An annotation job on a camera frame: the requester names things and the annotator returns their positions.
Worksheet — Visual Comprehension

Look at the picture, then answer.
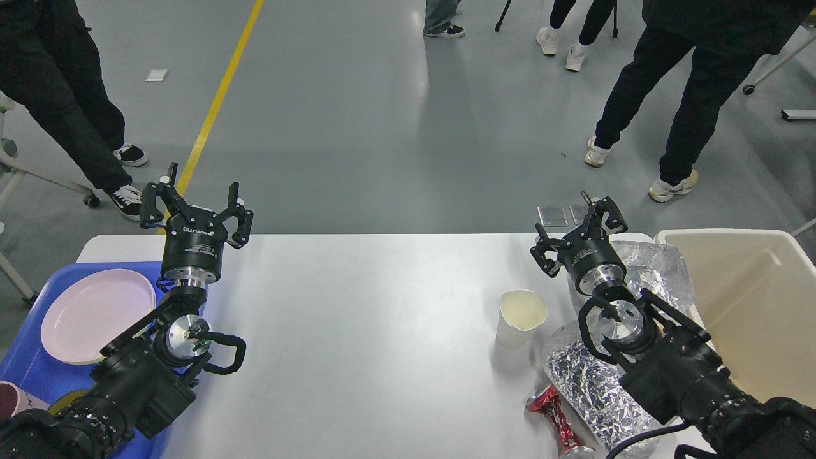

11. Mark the dark blue mug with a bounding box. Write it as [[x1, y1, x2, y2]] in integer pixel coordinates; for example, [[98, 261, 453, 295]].
[[47, 389, 88, 416]]

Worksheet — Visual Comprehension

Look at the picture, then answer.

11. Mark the right metal floor plate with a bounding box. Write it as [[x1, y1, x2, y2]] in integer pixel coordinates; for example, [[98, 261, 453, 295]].
[[569, 204, 592, 226]]

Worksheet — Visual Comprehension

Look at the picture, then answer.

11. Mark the person with white sneakers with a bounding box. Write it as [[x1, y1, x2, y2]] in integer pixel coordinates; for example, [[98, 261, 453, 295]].
[[535, 0, 616, 73]]

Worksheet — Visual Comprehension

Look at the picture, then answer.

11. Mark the person in black pants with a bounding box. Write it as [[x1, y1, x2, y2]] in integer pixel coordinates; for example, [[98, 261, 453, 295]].
[[584, 1, 814, 203]]

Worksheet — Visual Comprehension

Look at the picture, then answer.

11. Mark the white paper on floor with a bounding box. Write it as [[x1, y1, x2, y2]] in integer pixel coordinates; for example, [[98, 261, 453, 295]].
[[145, 69, 170, 82]]

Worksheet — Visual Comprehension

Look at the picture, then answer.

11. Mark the metal floor plate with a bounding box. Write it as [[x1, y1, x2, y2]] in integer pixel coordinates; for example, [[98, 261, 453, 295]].
[[569, 204, 592, 226], [537, 206, 569, 227]]

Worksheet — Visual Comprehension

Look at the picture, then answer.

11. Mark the foil tray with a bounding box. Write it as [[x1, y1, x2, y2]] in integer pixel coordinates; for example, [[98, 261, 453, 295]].
[[609, 239, 696, 314], [542, 320, 661, 451]]

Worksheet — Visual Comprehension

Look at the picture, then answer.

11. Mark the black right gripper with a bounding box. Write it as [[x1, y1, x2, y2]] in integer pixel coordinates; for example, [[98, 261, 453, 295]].
[[530, 191, 629, 296]]

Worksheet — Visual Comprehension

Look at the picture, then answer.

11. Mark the pink mug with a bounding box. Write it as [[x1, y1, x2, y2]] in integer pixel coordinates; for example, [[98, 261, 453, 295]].
[[1, 381, 50, 421]]

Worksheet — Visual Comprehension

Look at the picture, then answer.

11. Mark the white chair leg right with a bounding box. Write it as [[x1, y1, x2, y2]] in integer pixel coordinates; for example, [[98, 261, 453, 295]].
[[742, 23, 815, 96]]

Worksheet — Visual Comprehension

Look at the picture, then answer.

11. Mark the beige plastic bin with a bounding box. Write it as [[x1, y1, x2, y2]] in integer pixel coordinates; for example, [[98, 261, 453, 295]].
[[655, 228, 815, 407]]

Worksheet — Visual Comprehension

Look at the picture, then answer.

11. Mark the left metal floor plate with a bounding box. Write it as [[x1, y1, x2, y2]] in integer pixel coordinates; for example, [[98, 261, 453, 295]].
[[537, 206, 569, 227]]

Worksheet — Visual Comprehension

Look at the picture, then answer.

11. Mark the pink plate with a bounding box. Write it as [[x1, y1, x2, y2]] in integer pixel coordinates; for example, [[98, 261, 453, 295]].
[[40, 268, 156, 365]]

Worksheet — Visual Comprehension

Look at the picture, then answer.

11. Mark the blue plastic tray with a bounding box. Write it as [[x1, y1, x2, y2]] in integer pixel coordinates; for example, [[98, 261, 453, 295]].
[[2, 261, 175, 458]]

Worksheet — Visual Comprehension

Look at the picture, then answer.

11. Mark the white chair base left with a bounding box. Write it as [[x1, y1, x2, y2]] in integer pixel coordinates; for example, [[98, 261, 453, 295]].
[[0, 92, 103, 303]]

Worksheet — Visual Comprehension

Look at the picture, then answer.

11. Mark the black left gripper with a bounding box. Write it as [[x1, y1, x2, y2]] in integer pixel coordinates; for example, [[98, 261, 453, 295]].
[[139, 162, 254, 286]]

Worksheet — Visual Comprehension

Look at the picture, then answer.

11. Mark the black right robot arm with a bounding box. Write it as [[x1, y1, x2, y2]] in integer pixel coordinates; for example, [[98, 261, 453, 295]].
[[530, 195, 814, 458]]

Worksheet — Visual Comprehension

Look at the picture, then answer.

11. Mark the white paper cup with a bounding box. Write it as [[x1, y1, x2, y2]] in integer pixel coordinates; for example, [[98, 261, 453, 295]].
[[495, 289, 549, 351]]

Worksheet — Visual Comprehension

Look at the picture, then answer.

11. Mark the person in grey jeans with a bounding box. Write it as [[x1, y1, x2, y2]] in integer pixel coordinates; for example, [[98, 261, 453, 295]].
[[423, 0, 465, 39]]

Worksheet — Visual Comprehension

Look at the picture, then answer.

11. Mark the crushed red can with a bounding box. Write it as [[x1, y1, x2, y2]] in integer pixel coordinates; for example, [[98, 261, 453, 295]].
[[525, 384, 595, 458]]

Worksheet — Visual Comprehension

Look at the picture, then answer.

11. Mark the far foil tray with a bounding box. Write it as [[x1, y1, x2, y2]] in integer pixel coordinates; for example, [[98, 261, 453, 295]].
[[609, 239, 696, 314]]

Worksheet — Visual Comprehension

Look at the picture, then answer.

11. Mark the white bar on floor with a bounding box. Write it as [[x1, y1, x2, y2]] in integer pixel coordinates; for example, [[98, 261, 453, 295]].
[[780, 108, 816, 122]]

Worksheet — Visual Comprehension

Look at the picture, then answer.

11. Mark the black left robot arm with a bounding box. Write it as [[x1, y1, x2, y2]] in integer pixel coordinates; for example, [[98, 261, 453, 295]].
[[2, 163, 253, 458]]

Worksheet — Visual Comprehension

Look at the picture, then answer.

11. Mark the near foil tray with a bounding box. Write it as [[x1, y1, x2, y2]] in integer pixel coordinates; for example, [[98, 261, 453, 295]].
[[542, 320, 661, 451]]

